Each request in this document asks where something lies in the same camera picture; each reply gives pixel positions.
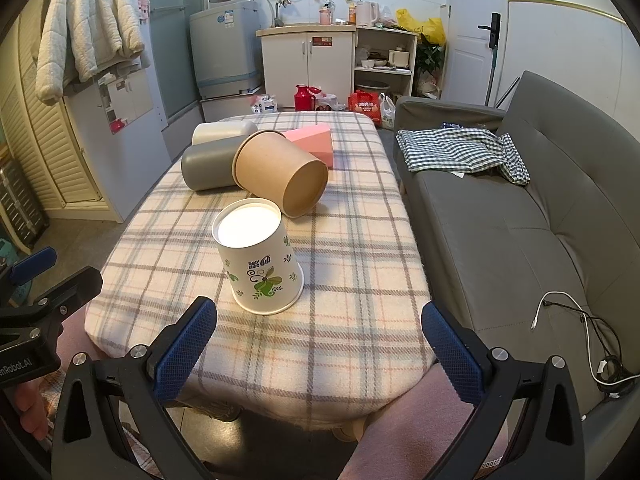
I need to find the white cable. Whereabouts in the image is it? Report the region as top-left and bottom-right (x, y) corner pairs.
(531, 291), (621, 387)

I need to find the cream louvred closet door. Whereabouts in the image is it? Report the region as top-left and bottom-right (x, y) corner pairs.
(0, 7), (104, 211)

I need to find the white plastic bag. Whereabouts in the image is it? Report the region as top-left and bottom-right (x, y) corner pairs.
(378, 94), (398, 130)

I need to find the white floral paper cup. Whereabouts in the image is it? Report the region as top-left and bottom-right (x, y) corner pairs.
(211, 199), (306, 316)

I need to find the green potted plant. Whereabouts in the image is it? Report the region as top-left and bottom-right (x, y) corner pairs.
(416, 40), (446, 74)

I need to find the white cupboard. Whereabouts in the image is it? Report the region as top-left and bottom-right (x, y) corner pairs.
(62, 66), (174, 224)

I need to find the plaid blanket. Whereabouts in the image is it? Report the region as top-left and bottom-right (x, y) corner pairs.
(84, 110), (436, 431)

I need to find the red shopping bag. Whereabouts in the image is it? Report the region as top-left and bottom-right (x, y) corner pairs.
(348, 90), (384, 120)

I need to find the white open shelf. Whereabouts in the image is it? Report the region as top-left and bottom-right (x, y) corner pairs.
(353, 26), (419, 107)

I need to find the black cable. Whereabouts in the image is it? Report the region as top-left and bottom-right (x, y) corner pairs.
(542, 300), (635, 402)

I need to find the white plastic cup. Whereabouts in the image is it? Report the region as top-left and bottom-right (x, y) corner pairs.
(192, 120), (258, 146)

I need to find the pink box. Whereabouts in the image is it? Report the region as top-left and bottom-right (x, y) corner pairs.
(284, 122), (335, 168)

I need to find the green checked cloth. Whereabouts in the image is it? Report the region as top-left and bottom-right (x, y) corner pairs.
(397, 127), (531, 187)

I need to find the grey washing machine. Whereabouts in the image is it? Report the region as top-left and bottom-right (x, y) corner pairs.
(189, 0), (263, 101)

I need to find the yellow plastic bag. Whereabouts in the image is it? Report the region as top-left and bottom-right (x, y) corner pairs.
(396, 8), (446, 45)

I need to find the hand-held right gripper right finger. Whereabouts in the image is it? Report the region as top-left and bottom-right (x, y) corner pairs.
(421, 301), (586, 480)

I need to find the red thermos jug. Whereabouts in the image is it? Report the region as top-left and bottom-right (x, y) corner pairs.
(294, 85), (319, 112)

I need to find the black door handle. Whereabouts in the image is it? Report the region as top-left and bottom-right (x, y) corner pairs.
(477, 12), (501, 49)

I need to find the white door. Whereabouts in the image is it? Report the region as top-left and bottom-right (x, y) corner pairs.
(446, 0), (511, 107)

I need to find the white electric kettle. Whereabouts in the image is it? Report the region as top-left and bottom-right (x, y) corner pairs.
(356, 1), (380, 27)

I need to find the white sink cabinet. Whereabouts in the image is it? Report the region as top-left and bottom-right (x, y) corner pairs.
(256, 25), (357, 110)

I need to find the person's left hand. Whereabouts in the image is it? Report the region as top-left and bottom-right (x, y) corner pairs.
(12, 377), (55, 442)

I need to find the brown kraft paper cup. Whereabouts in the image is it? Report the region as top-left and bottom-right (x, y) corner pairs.
(232, 130), (329, 218)

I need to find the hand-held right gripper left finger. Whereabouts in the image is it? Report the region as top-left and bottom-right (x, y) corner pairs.
(50, 296), (218, 480)

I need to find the dark ribbed suitcase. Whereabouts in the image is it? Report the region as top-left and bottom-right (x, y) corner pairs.
(0, 159), (51, 254)

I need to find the person's pink trouser leg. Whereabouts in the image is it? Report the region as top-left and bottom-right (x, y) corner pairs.
(339, 360), (506, 480)

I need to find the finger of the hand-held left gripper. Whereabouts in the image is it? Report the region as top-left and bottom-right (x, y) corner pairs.
(20, 266), (104, 328)
(0, 246), (57, 306)

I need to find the grey sofa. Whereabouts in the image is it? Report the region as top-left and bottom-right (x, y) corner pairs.
(394, 71), (640, 441)

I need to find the white base drawer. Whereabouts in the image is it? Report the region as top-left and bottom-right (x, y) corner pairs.
(200, 94), (262, 124)

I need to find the grey plastic cup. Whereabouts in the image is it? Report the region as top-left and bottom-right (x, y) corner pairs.
(181, 139), (251, 192)

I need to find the white padded jacket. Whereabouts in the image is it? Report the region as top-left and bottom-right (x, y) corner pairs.
(34, 0), (146, 106)

